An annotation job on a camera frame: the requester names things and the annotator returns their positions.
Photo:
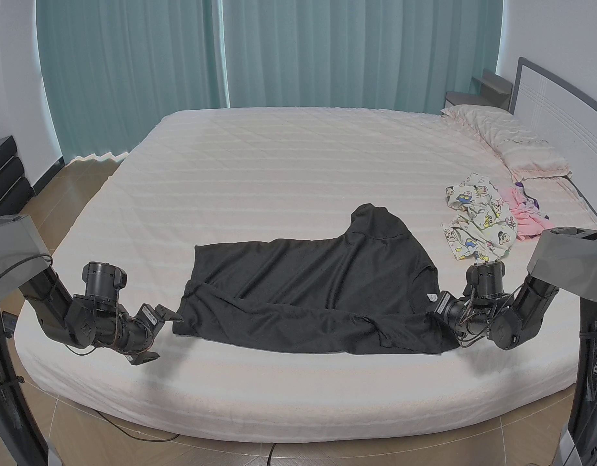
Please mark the pink garment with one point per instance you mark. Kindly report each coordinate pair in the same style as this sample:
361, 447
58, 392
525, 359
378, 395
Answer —
526, 216

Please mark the grey bedside table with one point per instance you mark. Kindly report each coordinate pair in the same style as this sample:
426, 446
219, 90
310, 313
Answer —
473, 99

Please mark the black T-shirt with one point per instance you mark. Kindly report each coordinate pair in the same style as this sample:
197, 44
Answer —
303, 279

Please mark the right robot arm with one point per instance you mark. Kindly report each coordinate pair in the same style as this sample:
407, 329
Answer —
570, 265

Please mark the cream pillow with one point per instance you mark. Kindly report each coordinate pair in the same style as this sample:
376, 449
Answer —
521, 143

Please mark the black chest of drawers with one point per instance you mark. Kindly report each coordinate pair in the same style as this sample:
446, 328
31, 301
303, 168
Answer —
7, 177

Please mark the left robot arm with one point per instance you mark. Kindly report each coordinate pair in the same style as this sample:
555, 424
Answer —
51, 304

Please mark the blue-green curtain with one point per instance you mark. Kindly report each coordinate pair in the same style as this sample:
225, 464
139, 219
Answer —
133, 41
351, 32

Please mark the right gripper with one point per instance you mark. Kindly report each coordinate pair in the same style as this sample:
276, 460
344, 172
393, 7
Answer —
453, 316

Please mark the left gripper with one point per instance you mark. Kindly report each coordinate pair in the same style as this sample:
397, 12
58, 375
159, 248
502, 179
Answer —
138, 330

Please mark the white printed pyjama top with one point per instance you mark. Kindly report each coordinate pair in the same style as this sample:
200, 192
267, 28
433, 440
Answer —
478, 221

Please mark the purple garment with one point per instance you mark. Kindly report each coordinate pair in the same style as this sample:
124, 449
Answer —
537, 204

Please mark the bed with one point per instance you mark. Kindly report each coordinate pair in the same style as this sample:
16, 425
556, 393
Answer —
279, 173

